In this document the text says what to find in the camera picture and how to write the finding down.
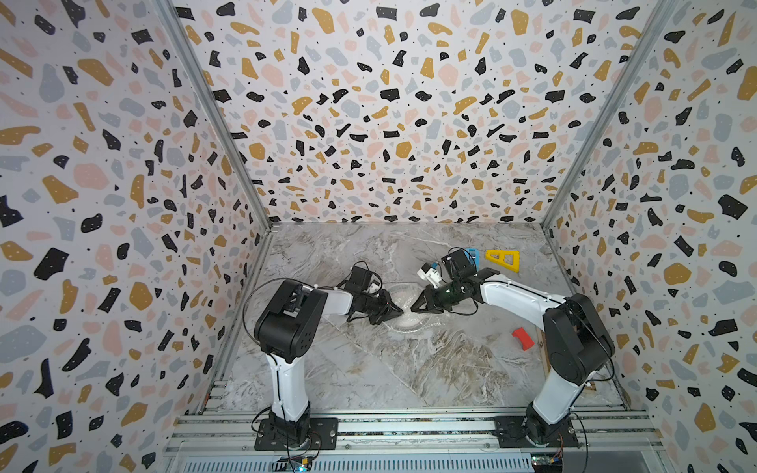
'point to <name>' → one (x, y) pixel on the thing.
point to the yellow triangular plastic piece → (508, 258)
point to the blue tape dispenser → (474, 256)
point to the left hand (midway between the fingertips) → (406, 310)
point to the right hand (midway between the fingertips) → (414, 309)
